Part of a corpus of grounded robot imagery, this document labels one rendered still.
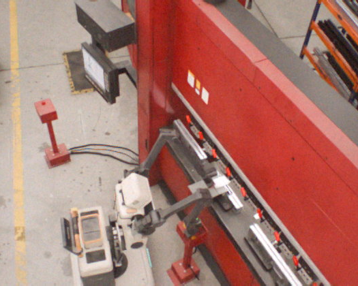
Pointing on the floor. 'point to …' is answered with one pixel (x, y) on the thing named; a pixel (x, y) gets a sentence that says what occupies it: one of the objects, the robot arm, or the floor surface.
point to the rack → (336, 49)
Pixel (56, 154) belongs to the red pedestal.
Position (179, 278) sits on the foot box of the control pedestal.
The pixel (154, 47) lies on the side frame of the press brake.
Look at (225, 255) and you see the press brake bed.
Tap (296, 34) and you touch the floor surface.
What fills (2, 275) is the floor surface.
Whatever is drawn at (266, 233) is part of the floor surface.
